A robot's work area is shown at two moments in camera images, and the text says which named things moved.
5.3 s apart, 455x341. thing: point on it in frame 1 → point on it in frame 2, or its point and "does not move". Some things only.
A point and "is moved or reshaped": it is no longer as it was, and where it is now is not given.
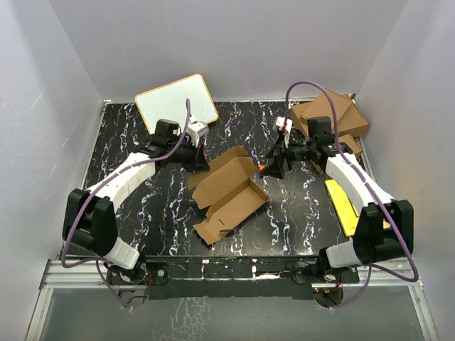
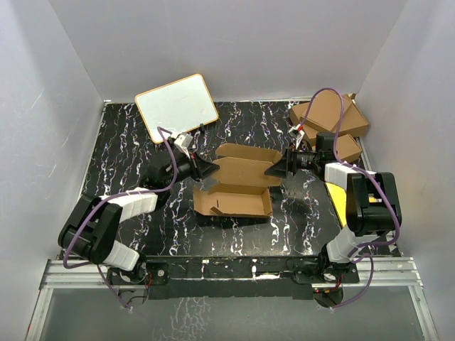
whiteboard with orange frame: [168, 103] does not move
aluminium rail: [75, 274] does not move
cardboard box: [225, 191] is moved or reshaped
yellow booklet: [346, 214] does not move
